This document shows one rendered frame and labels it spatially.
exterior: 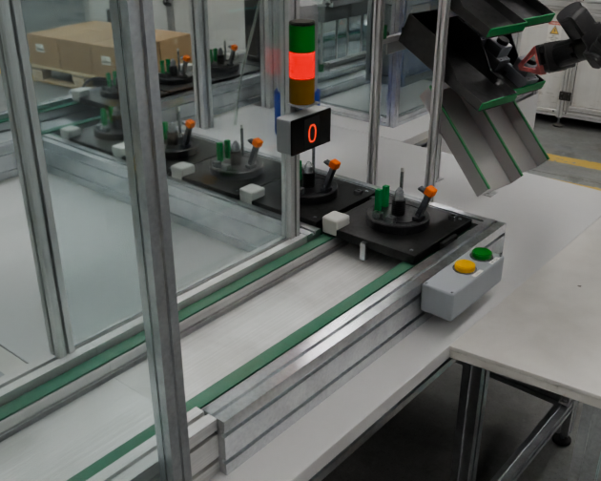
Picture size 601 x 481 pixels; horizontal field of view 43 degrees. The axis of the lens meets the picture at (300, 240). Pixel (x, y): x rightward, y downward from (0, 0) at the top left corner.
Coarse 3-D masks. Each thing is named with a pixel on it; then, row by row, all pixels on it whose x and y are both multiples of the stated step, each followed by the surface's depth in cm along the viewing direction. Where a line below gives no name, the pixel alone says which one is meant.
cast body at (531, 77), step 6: (516, 60) 181; (528, 60) 179; (534, 60) 179; (510, 66) 182; (516, 66) 181; (528, 66) 178; (534, 66) 179; (510, 72) 183; (516, 72) 181; (522, 72) 180; (510, 78) 183; (516, 78) 182; (522, 78) 181; (528, 78) 180; (534, 78) 181; (516, 84) 182; (522, 84) 181; (528, 84) 181
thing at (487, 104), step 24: (408, 24) 176; (432, 24) 184; (456, 24) 181; (408, 48) 178; (432, 48) 173; (456, 48) 183; (480, 48) 178; (456, 72) 177; (480, 72) 180; (480, 96) 172; (504, 96) 171
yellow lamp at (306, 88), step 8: (296, 80) 144; (304, 80) 144; (312, 80) 145; (296, 88) 145; (304, 88) 145; (312, 88) 146; (296, 96) 146; (304, 96) 146; (312, 96) 147; (296, 104) 146; (304, 104) 146
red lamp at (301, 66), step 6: (294, 54) 142; (300, 54) 142; (306, 54) 142; (312, 54) 143; (294, 60) 143; (300, 60) 142; (306, 60) 143; (312, 60) 143; (294, 66) 143; (300, 66) 143; (306, 66) 143; (312, 66) 144; (294, 72) 144; (300, 72) 143; (306, 72) 144; (312, 72) 144; (294, 78) 144; (300, 78) 144; (306, 78) 144
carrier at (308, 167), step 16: (304, 176) 179; (320, 176) 193; (304, 192) 178; (320, 192) 178; (336, 192) 179; (352, 192) 183; (368, 192) 183; (304, 208) 174; (320, 208) 174; (336, 208) 174; (352, 208) 177; (320, 224) 168
